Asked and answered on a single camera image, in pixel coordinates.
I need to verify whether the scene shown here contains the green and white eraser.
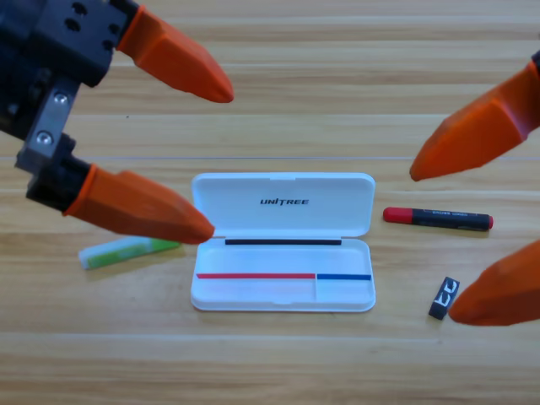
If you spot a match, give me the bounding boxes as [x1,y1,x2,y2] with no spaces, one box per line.
[78,235,185,271]

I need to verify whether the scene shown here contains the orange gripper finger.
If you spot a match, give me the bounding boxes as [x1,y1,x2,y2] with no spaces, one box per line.
[408,50,540,183]
[62,163,216,246]
[447,239,540,328]

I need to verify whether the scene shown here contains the red and black marker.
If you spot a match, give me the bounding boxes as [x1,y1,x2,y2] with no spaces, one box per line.
[382,206,494,232]

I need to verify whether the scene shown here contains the white plastic pencil case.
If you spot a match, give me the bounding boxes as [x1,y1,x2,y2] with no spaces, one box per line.
[190,171,377,313]

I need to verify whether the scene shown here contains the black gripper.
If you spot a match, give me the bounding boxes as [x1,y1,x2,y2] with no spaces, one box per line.
[0,0,235,214]

